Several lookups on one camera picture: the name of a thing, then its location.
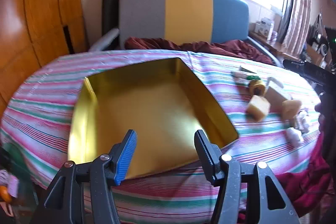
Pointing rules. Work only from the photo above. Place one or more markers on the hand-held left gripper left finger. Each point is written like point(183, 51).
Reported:
point(126, 158)

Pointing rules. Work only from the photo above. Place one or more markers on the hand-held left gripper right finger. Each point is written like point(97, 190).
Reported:
point(207, 161)

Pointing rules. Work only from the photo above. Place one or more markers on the pale small packet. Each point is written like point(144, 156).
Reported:
point(238, 75)

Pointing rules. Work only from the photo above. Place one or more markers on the black rolled mat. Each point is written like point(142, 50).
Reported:
point(110, 8)

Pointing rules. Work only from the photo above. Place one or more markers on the wooden side desk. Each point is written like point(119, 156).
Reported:
point(278, 49)

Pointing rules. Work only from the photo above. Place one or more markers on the clear snack packet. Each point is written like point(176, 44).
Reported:
point(302, 120)

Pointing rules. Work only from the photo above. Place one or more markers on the grey yellow blue chair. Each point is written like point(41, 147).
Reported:
point(183, 14)

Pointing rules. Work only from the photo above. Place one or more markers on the maroon cloth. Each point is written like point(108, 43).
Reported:
point(225, 48)

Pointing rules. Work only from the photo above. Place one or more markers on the striped tablecloth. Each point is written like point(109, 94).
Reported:
point(47, 108)

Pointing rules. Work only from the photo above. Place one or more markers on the white appliance box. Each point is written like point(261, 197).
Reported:
point(263, 27)

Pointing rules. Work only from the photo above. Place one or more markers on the white fluffy item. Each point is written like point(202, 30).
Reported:
point(294, 136)

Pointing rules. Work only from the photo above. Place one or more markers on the gold tin box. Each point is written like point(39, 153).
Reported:
point(147, 113)

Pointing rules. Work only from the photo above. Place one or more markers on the brown cardboard box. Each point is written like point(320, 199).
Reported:
point(316, 54)

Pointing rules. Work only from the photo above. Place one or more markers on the orange round item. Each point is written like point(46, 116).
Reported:
point(4, 194)

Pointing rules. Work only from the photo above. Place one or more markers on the pink white cloth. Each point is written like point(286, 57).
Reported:
point(10, 182)

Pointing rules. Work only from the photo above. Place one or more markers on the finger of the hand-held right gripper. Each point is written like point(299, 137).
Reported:
point(292, 64)

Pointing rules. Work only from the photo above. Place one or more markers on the tan round fuzzy item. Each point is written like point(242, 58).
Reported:
point(256, 87)

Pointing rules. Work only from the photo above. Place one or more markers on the red plaid garment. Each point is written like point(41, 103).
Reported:
point(307, 182)

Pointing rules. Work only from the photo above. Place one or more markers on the white tube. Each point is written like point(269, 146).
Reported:
point(275, 81)

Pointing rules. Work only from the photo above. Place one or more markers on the wooden wardrobe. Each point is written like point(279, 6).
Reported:
point(39, 16)

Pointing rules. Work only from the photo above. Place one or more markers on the beige cardboard box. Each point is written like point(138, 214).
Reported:
point(275, 95)

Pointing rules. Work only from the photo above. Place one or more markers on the small purple jar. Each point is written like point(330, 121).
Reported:
point(274, 35)

